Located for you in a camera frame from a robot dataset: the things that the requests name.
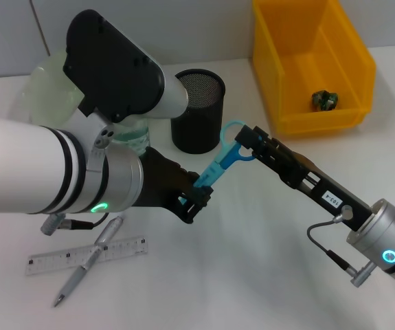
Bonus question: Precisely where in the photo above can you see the clear green-label water bottle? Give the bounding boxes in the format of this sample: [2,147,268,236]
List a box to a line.
[113,118,150,157]

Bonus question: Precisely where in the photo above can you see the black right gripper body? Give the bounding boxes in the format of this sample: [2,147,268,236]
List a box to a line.
[297,167,372,232]

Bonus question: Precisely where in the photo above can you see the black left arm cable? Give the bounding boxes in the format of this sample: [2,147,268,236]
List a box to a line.
[41,212,111,237]

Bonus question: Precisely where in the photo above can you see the blue scissors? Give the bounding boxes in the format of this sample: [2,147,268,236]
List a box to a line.
[179,119,256,206]

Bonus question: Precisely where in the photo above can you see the transparent plastic ruler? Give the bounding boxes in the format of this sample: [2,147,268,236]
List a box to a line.
[25,234,149,276]

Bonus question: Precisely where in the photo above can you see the green plastic wrapper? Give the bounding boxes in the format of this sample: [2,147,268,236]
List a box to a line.
[311,89,339,111]

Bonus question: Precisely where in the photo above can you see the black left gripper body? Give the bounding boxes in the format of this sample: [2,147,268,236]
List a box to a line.
[133,146,201,210]

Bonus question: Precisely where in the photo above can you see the black mesh pen holder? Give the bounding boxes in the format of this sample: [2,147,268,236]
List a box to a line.
[169,68,226,155]

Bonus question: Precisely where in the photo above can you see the silver pen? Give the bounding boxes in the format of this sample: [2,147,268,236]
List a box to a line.
[52,214,127,308]

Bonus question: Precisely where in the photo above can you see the yellow plastic bin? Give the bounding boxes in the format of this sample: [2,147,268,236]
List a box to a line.
[251,0,378,137]

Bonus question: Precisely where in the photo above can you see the pale green glass fruit plate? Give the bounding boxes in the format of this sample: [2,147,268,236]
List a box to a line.
[21,49,87,129]

